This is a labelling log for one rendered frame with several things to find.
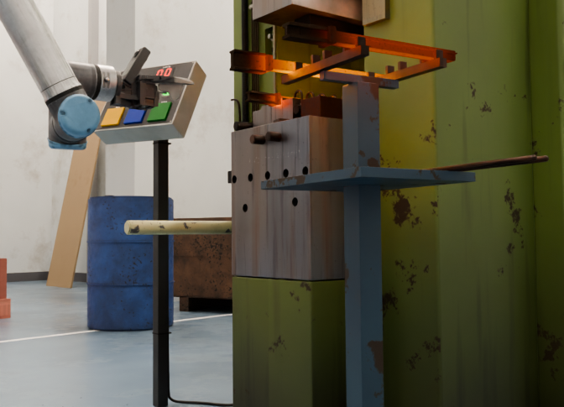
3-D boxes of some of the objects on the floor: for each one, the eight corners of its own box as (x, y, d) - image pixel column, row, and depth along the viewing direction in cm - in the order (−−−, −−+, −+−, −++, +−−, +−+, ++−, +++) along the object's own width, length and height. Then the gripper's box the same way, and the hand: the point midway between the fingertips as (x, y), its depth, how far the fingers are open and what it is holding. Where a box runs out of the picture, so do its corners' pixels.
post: (158, 408, 246) (158, 98, 252) (152, 405, 249) (153, 100, 255) (168, 405, 249) (168, 99, 255) (162, 404, 252) (163, 101, 258)
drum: (137, 319, 513) (138, 199, 518) (192, 325, 477) (192, 195, 482) (68, 327, 469) (69, 196, 474) (122, 334, 432) (123, 192, 437)
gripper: (96, 109, 189) (162, 117, 201) (128, 97, 173) (199, 106, 185) (96, 77, 189) (162, 86, 201) (128, 63, 174) (199, 73, 186)
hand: (180, 86), depth 194 cm, fingers open, 14 cm apart
